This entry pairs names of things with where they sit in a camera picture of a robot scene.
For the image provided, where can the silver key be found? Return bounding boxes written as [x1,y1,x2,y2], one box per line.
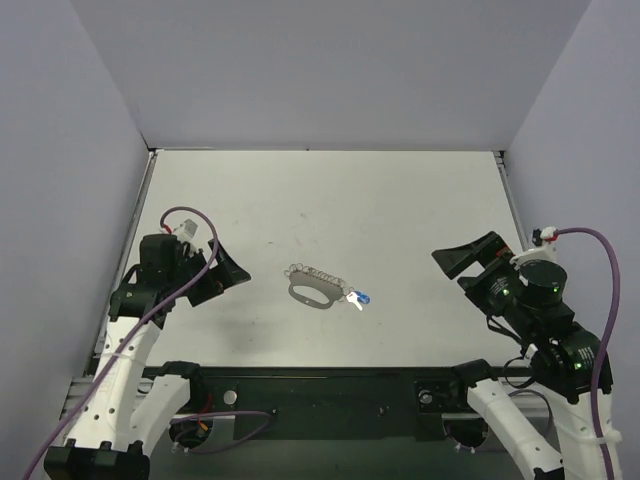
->
[346,292,363,311]

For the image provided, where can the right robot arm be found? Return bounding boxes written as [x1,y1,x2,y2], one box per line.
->
[432,227,622,479]

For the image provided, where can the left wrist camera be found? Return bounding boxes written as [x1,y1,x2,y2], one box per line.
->
[173,219,198,242]

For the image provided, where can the purple cable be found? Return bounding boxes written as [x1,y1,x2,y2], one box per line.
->
[19,205,221,480]
[552,226,624,480]

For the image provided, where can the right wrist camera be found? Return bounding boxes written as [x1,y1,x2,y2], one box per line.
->
[510,226,558,267]

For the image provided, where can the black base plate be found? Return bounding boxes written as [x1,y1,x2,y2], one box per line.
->
[144,362,489,446]

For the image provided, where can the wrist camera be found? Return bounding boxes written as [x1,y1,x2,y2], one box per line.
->
[173,219,198,242]
[510,226,558,267]

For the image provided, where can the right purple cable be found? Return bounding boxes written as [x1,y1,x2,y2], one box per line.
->
[552,226,624,480]

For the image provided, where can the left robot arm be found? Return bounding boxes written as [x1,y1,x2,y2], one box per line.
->
[44,233,251,479]

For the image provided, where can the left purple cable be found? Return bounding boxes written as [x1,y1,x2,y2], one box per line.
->
[19,205,221,480]

